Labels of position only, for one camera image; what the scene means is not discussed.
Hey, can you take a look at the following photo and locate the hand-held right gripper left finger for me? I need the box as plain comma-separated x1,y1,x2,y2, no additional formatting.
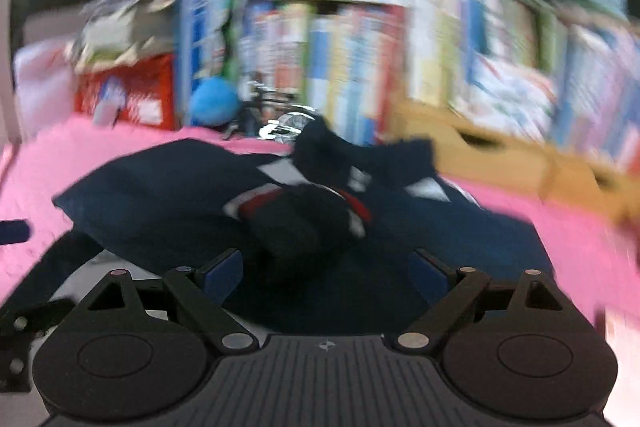
75,248,261,354

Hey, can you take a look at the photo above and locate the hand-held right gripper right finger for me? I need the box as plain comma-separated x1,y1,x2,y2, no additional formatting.
391,248,576,354

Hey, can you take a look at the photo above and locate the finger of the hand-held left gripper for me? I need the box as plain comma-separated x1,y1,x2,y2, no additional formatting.
0,298,76,393

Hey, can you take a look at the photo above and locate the navy white red jacket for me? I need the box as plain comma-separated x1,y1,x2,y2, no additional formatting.
0,119,558,338

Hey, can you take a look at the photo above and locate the miniature bicycle model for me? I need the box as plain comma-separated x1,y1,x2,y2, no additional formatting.
224,81,322,144

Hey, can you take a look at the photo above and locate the small blue plush ball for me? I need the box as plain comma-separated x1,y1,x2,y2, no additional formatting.
189,76,242,128

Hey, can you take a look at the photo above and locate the pink blanket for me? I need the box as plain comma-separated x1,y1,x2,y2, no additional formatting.
0,114,640,427

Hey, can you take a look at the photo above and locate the red plastic crate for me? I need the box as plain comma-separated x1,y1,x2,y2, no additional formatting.
74,52,179,131

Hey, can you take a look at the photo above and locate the patterned tissue box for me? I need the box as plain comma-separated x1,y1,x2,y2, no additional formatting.
469,56,559,138

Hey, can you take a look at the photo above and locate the row of colourful books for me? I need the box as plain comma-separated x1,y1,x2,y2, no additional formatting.
180,0,640,174

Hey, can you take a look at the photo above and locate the white bag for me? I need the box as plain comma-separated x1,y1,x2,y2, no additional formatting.
14,38,77,134

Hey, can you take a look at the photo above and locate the stack of magazines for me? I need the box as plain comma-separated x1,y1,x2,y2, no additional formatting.
66,0,177,74

